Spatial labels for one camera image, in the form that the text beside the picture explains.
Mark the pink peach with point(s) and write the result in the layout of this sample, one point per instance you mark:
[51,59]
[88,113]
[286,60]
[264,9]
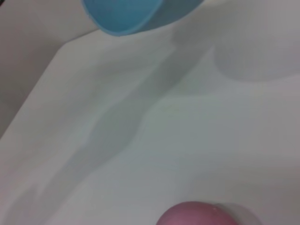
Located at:
[194,215]

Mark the blue bowl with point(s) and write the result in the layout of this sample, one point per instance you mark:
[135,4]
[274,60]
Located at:
[122,14]

